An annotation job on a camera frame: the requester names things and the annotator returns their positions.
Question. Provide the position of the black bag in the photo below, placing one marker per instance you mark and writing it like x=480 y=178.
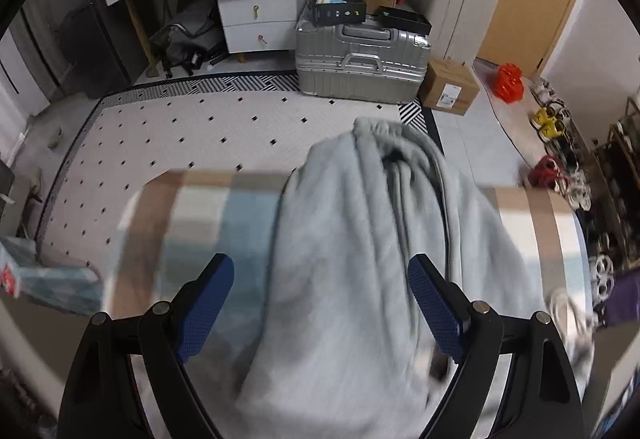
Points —
x=190 y=31

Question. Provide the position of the teal plastic packet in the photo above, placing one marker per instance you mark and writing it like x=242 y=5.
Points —
x=50 y=281

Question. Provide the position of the black box with icons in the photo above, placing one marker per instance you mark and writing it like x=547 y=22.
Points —
x=340 y=11

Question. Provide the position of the orange bag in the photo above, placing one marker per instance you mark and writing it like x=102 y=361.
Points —
x=509 y=83

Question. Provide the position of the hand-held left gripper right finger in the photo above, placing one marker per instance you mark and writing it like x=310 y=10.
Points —
x=435 y=314

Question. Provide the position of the checked bed sheet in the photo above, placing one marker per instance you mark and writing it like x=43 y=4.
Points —
x=210 y=219

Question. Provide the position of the purple bag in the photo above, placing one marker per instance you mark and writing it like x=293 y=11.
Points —
x=622 y=299

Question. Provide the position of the grey printed hoodie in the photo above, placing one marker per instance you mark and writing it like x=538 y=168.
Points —
x=340 y=244

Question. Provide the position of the wooden shoe rack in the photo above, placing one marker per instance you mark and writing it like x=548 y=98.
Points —
x=617 y=144

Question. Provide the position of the flat black box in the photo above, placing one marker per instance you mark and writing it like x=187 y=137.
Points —
x=405 y=19

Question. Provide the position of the silver suitcase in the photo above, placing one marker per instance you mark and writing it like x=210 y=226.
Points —
x=360 y=64

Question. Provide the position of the light round mat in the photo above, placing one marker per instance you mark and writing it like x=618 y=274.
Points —
x=505 y=124

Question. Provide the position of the dark grey fridge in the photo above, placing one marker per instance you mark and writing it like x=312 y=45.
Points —
x=95 y=49

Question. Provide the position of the white diamond pattern rug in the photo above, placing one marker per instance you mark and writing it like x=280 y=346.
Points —
x=200 y=129

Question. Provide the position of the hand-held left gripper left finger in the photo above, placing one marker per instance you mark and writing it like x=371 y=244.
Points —
x=205 y=309

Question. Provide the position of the closed cardboard box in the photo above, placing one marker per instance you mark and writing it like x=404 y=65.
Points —
x=447 y=86

